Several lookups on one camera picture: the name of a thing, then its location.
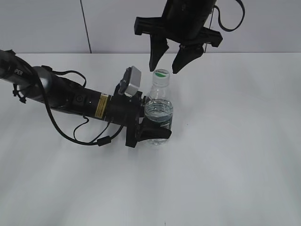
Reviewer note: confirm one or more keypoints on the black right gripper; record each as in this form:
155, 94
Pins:
184, 26

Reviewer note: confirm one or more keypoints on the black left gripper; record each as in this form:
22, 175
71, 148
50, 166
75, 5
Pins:
126, 111

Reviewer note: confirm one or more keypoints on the clear plastic water bottle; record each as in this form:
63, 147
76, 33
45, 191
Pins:
158, 107

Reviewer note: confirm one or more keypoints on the white green bottle cap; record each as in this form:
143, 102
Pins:
161, 78

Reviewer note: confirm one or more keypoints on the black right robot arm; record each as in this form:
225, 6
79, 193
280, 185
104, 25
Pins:
205, 5

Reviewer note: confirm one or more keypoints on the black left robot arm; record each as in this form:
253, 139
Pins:
44, 85

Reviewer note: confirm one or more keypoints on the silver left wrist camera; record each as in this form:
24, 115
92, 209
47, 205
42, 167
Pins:
130, 83

